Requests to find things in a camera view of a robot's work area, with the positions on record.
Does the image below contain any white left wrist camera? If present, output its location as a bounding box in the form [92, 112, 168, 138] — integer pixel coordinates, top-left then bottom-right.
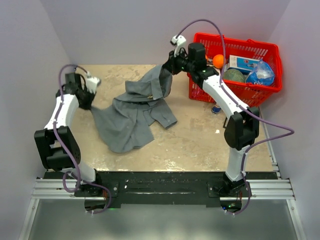
[85, 76, 101, 94]

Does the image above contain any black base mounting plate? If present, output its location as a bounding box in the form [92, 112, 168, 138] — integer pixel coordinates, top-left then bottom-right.
[43, 171, 279, 210]

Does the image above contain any white blue light bulb box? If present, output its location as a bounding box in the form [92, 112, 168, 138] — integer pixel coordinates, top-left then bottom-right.
[226, 55, 259, 75]

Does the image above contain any red plastic shopping basket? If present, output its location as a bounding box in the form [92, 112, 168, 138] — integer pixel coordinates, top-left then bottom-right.
[187, 32, 283, 107]

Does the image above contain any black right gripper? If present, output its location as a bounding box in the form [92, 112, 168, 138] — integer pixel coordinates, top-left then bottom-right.
[164, 47, 195, 76]

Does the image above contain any aluminium frame rail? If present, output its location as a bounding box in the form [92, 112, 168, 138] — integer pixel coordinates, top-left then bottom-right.
[18, 177, 78, 240]

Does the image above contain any blue plastic bag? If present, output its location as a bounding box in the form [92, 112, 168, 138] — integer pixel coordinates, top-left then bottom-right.
[245, 60, 275, 86]

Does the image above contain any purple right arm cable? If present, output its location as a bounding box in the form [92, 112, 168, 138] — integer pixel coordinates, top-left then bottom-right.
[176, 19, 295, 216]

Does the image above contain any grey button-up shirt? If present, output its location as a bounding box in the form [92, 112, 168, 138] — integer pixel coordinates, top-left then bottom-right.
[90, 65, 178, 154]

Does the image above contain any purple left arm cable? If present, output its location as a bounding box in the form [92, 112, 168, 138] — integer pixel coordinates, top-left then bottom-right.
[47, 64, 112, 215]

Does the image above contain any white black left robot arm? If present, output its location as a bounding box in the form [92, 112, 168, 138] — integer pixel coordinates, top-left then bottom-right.
[34, 72, 104, 196]

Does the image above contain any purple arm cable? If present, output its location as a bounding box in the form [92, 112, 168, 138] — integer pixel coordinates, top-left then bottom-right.
[176, 19, 295, 216]
[47, 64, 112, 215]

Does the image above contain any green melon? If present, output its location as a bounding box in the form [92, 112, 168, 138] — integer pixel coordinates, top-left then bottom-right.
[223, 68, 246, 83]

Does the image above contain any blue silver drink can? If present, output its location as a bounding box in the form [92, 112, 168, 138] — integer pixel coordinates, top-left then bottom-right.
[211, 104, 222, 114]

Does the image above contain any orange fruit right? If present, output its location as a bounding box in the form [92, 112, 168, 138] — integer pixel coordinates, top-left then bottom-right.
[212, 54, 225, 69]

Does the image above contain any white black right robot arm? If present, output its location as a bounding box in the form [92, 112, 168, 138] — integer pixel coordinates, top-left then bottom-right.
[163, 43, 260, 197]

